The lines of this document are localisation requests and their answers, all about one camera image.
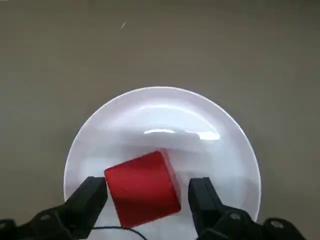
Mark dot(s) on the red cube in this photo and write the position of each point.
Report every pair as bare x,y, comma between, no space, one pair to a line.
142,190

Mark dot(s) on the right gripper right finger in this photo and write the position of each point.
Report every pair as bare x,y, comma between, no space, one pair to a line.
212,215

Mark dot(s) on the white plate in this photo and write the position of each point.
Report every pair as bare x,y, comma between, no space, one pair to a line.
162,117

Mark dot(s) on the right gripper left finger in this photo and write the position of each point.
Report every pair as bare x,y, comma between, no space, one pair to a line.
75,212

